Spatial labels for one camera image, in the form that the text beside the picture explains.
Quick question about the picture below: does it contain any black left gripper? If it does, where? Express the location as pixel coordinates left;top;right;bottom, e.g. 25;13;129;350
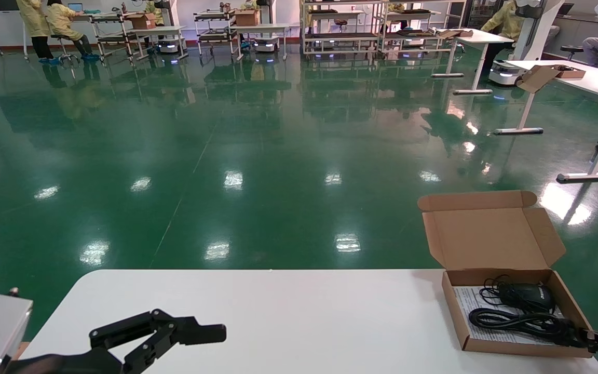
6;309;227;374

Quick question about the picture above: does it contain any cardboard storage box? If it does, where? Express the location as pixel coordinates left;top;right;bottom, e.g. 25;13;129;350
417;190;598;359

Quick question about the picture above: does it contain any open flat cardboard box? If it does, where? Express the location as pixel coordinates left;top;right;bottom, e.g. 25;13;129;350
516;64;587;94

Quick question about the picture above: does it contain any brown cardboard box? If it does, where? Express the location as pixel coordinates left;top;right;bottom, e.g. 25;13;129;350
234;9;261;26
125;13;157;30

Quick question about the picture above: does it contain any white paper manual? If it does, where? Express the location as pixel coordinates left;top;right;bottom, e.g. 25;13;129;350
455;286;572;346

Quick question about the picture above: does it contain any metal trolley cart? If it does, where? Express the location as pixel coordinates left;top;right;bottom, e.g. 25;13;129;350
91;10;139;60
194;9;238;57

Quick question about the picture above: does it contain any standing person in yellow gown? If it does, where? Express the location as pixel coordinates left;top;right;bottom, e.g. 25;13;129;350
16;0;55;64

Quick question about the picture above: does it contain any metal shelving rack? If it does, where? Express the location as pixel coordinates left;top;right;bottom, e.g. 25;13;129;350
382;0;468;55
299;0;389;57

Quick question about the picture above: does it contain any black wired computer mouse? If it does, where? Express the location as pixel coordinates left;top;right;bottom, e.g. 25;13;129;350
480;275;556;313

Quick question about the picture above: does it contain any thick black power cable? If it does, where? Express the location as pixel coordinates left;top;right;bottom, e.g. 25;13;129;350
469;308;590;348

